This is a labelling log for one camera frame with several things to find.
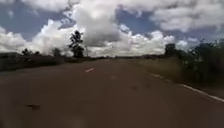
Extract white dashed centre line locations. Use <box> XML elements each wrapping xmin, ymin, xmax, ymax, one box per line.
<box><xmin>84</xmin><ymin>67</ymin><xmax>95</xmax><ymax>74</ymax></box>

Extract dark roadside bushes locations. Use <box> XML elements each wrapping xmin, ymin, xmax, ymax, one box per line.
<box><xmin>178</xmin><ymin>39</ymin><xmax>224</xmax><ymax>88</ymax></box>

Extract dark low vegetation strip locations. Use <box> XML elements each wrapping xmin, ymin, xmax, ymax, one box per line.
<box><xmin>0</xmin><ymin>48</ymin><xmax>91</xmax><ymax>73</ymax></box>

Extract dark blocky building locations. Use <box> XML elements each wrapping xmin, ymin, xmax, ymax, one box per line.
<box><xmin>164</xmin><ymin>43</ymin><xmax>177</xmax><ymax>58</ymax></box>

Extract tall dark tree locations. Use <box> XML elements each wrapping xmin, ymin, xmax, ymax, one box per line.
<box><xmin>68</xmin><ymin>30</ymin><xmax>85</xmax><ymax>59</ymax></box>

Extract dry grass verge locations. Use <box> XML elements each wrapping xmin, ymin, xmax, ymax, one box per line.
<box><xmin>133</xmin><ymin>57</ymin><xmax>188</xmax><ymax>84</ymax></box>

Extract brown asphalt road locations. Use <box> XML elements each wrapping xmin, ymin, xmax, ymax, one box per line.
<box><xmin>0</xmin><ymin>58</ymin><xmax>224</xmax><ymax>128</ymax></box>

